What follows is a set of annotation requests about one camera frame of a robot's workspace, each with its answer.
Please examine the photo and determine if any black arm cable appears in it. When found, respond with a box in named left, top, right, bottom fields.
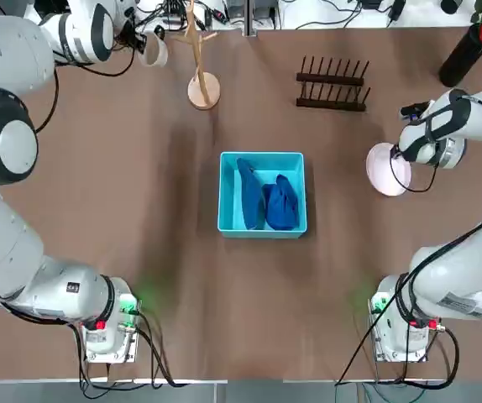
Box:
left=34, top=24, right=141, bottom=135
left=335, top=94, right=482, bottom=387

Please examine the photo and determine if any black cylindrical vase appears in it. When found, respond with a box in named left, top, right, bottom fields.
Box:
left=438, top=24, right=482, bottom=88

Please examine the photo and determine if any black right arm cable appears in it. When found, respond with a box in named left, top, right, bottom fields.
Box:
left=335, top=94, right=482, bottom=387

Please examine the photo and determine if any light wooden mug stand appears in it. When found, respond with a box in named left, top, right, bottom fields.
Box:
left=169, top=0, right=221, bottom=111

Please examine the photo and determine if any cyan plastic box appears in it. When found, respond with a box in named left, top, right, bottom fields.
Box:
left=217, top=151, right=309, bottom=240

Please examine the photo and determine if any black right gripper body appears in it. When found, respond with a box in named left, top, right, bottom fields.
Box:
left=390, top=142, right=419, bottom=165

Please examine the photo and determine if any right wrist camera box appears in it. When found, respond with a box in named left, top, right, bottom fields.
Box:
left=399, top=100, right=430, bottom=123

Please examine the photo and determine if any dark wooden dish rack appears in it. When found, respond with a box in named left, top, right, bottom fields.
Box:
left=295, top=56, right=371, bottom=113

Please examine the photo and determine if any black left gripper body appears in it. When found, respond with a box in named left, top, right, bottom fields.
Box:
left=114, top=23, right=148, bottom=55

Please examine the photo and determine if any round white plate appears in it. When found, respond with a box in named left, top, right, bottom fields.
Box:
left=365, top=141, right=413, bottom=197

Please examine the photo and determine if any white mug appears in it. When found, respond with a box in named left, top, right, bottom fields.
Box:
left=138, top=31, right=170, bottom=69

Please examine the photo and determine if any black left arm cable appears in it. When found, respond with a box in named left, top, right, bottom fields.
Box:
left=34, top=24, right=141, bottom=135

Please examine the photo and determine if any blue square rag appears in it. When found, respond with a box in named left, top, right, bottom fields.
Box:
left=262, top=174, right=300, bottom=232
left=235, top=157, right=268, bottom=231

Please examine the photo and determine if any aluminium frame post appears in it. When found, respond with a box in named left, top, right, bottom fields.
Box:
left=243, top=0, right=255, bottom=37

